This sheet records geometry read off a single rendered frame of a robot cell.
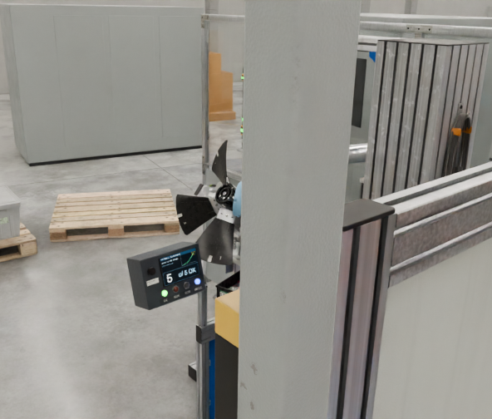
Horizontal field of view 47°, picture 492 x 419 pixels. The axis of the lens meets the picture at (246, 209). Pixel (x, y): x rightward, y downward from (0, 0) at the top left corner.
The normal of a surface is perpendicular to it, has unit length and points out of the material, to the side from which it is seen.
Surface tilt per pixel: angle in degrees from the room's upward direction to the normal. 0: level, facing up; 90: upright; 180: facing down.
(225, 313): 90
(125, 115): 90
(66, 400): 1
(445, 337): 90
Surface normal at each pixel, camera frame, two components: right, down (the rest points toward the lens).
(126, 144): 0.48, 0.31
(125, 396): 0.02, -0.94
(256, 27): -0.76, 0.21
